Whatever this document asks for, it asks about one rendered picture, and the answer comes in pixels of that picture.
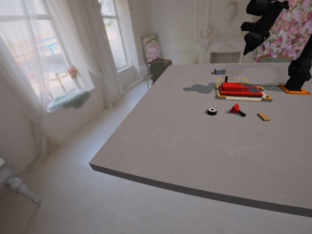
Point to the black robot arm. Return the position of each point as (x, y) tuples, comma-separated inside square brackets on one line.
[(299, 69)]

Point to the black toy tyre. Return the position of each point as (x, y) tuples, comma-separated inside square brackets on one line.
[(212, 111)]

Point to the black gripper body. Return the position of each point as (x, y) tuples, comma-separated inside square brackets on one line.
[(261, 31)]

